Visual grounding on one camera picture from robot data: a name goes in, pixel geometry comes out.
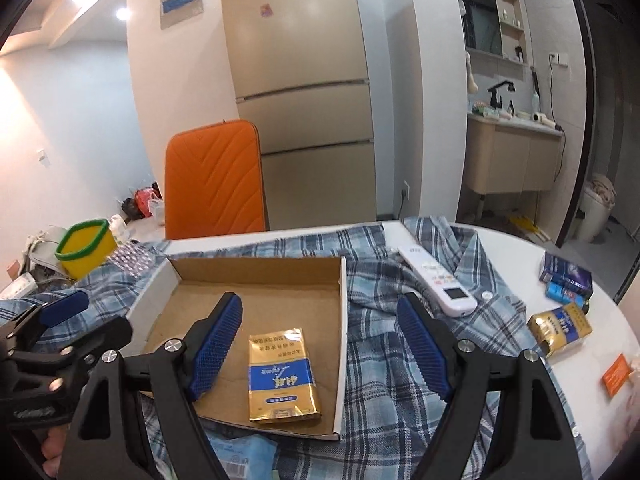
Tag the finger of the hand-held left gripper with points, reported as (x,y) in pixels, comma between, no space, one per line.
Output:
(65,307)
(100,337)

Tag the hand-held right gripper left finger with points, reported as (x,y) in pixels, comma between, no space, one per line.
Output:
(215,347)

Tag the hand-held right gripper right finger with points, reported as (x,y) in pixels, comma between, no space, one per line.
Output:
(425,355)

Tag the blue plaid shirt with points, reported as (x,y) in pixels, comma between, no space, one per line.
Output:
(385,320)

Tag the gold blue-print cigarette pack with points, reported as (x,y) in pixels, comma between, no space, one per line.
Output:
(282,385)

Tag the shallow cardboard box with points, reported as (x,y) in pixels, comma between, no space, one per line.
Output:
(280,300)

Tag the light blue tissue packet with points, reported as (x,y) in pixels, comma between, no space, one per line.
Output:
(240,455)

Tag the person's left hand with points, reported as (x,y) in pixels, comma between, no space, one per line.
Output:
(51,452)

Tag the yellow container with green rim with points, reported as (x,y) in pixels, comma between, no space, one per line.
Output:
(85,255)

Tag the white remote control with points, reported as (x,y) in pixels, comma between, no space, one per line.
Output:
(440,280)

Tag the patterned flat packet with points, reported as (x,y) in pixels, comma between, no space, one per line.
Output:
(131,258)

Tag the black bag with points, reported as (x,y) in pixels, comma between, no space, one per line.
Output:
(131,208)

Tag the white plastic bag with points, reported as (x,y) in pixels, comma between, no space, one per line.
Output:
(156,212)

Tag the red plastic bag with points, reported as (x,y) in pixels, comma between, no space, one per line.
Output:
(145,202)

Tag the gold and blue cigarette pack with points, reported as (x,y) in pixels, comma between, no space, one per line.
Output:
(560,330)

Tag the small blue packet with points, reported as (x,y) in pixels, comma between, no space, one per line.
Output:
(562,293)

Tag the dark blue box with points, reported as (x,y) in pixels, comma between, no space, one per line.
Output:
(565,270)

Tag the orange chair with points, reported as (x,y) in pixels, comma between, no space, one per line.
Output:
(215,180)

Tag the orange card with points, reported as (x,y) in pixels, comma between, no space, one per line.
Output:
(615,375)

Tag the beige vanity cabinet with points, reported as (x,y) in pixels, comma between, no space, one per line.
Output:
(510,155)

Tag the white bin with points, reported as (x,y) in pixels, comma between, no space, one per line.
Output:
(595,210)

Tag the white hair dryer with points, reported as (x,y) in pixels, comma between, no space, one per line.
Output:
(542,120)

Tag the black faucet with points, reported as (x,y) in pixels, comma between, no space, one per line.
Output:
(497,92)

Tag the beige refrigerator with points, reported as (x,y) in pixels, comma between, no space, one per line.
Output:
(300,60)

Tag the bathroom mirror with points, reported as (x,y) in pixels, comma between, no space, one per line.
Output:
(482,22)

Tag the wall switch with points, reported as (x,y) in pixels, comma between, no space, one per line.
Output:
(44,157)

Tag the wall outlet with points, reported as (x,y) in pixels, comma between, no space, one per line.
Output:
(405,191)

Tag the wall niche shelf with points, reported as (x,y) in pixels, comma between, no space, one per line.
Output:
(512,25)

